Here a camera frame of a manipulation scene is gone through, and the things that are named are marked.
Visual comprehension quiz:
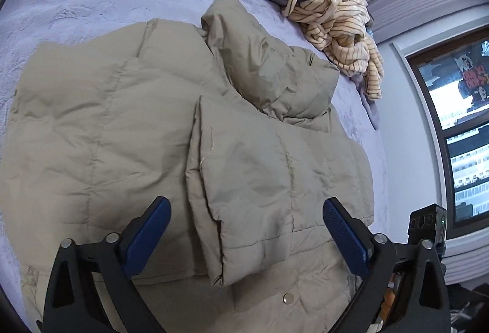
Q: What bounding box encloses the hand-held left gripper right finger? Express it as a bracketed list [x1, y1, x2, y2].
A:
[323, 198, 451, 333]

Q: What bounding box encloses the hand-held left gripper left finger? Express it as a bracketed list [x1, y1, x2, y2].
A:
[36, 196, 171, 333]

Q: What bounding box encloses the beige puffer jacket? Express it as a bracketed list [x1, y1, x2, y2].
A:
[0, 0, 375, 333]

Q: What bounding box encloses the dark framed window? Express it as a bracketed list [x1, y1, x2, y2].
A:
[393, 29, 489, 240]

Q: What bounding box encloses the cartoon window sticker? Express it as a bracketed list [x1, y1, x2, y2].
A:
[454, 53, 489, 113]

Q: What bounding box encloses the cream striped blanket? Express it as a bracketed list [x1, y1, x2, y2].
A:
[283, 0, 384, 101]

